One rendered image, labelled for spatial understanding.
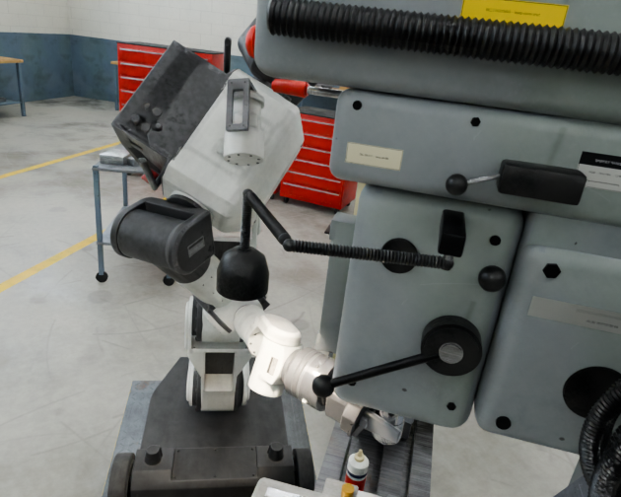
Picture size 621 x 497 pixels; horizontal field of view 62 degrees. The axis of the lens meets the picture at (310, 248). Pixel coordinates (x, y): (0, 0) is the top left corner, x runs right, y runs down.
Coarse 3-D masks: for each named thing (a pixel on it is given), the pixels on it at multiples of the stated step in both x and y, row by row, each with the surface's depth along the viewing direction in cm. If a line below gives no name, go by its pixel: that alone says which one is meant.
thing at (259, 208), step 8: (248, 192) 65; (248, 200) 64; (256, 200) 62; (256, 208) 61; (264, 208) 60; (264, 216) 58; (272, 216) 58; (272, 224) 56; (280, 224) 56; (272, 232) 55; (280, 232) 54; (280, 240) 53
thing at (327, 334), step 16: (336, 224) 70; (352, 224) 69; (336, 240) 71; (352, 240) 70; (336, 256) 71; (336, 272) 72; (336, 288) 73; (336, 304) 74; (320, 320) 76; (336, 320) 75; (320, 336) 77; (336, 336) 76
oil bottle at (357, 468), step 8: (352, 456) 102; (360, 456) 100; (352, 464) 100; (360, 464) 100; (368, 464) 101; (352, 472) 101; (360, 472) 100; (352, 480) 101; (360, 480) 101; (360, 488) 102
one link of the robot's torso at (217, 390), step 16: (192, 304) 140; (192, 336) 148; (192, 352) 144; (208, 352) 149; (224, 352) 150; (240, 352) 146; (208, 368) 157; (224, 368) 158; (240, 368) 150; (192, 384) 162; (208, 384) 158; (224, 384) 159; (240, 384) 164; (192, 400) 162; (208, 400) 160; (224, 400) 161; (240, 400) 164
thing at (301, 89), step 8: (280, 80) 76; (288, 80) 76; (272, 88) 77; (280, 88) 76; (288, 88) 76; (296, 88) 75; (304, 88) 75; (312, 88) 76; (320, 88) 75; (296, 96) 77; (304, 96) 76; (328, 96) 75; (336, 96) 75
